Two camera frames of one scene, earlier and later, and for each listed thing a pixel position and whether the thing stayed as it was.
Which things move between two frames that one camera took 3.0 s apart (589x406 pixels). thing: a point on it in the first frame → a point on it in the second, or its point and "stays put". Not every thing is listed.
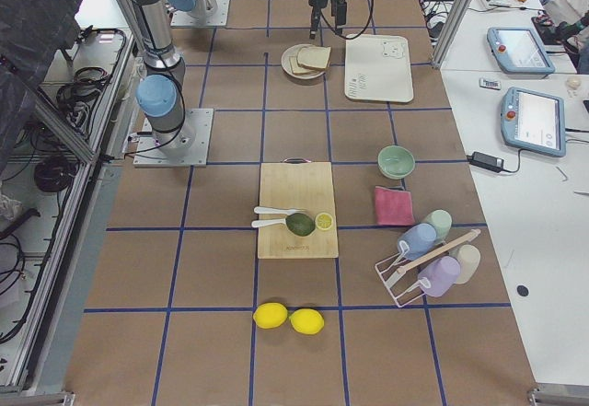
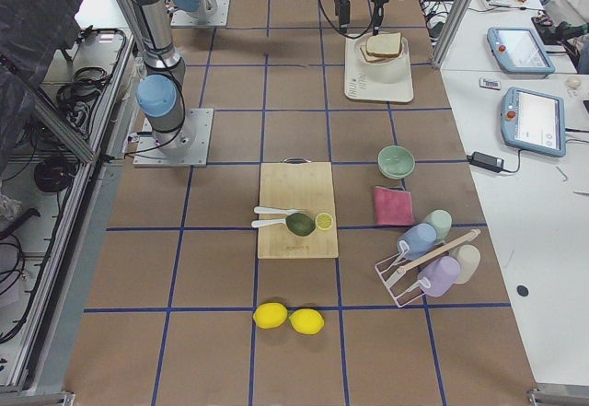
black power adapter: [489, 162] stays put
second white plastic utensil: [269, 222] stays put
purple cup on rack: [438, 278] stays put
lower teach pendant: [534, 121] stays put
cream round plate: [294, 52] → [384, 72]
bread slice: [309, 61] → [371, 59]
